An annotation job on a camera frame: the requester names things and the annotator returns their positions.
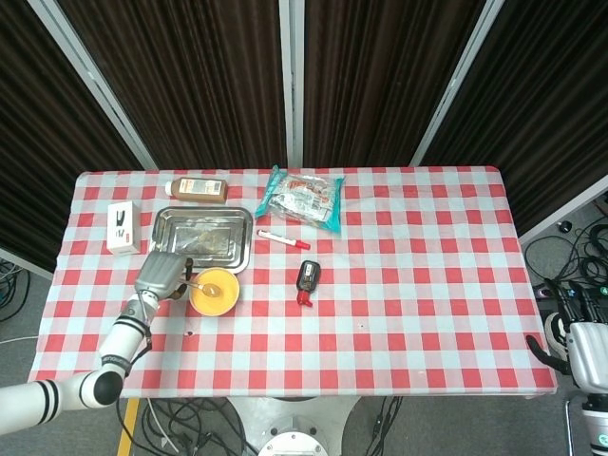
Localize white partition frame post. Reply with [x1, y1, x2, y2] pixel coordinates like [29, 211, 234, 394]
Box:
[409, 0, 501, 167]
[277, 0, 306, 168]
[27, 0, 159, 171]

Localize rectangular stainless steel tray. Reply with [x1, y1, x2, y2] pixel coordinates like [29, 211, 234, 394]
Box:
[148, 205, 255, 276]

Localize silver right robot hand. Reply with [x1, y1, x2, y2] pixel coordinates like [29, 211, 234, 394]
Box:
[525, 279, 608, 393]

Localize grey round robot base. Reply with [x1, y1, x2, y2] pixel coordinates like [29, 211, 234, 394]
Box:
[226, 396, 363, 456]

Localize dark brown curtain panel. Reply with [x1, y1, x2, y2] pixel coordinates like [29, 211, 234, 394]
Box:
[302, 0, 486, 168]
[56, 0, 289, 170]
[0, 0, 144, 273]
[417, 0, 608, 237]

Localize white partition frame rail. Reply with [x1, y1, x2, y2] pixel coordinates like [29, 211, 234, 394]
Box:
[516, 174, 608, 246]
[0, 245, 54, 281]

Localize grey metal chair leg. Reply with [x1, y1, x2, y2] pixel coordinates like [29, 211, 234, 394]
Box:
[563, 397, 586, 456]

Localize brown bottle with white cap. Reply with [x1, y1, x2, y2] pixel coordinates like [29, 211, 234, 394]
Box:
[164, 176, 229, 205]

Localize white marker with red cap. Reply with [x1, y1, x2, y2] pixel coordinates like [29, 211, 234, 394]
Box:
[256, 228, 312, 252]

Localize beige bowl of yellow powder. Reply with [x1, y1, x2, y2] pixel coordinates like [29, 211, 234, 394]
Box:
[188, 267, 241, 317]

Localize black bottle with red cap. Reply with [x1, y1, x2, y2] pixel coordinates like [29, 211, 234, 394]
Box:
[294, 259, 322, 307]

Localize black and white sneaker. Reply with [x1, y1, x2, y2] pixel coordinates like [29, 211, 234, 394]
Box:
[543, 312, 570, 356]

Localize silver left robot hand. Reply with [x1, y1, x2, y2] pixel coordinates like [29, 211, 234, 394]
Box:
[134, 251, 195, 302]

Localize white box with black print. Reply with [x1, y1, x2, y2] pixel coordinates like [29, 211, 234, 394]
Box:
[106, 199, 143, 257]

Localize black floor cable bundle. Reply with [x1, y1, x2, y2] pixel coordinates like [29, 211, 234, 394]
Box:
[522, 208, 608, 298]
[116, 397, 251, 456]
[0, 259, 32, 324]

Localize red white checked tablecloth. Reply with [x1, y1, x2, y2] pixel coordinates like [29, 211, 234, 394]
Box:
[28, 165, 558, 399]

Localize teal silver snack bag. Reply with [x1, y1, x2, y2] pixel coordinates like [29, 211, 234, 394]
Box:
[254, 164, 347, 235]

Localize silver metal spoon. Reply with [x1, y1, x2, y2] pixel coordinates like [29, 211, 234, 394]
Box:
[180, 278, 223, 296]

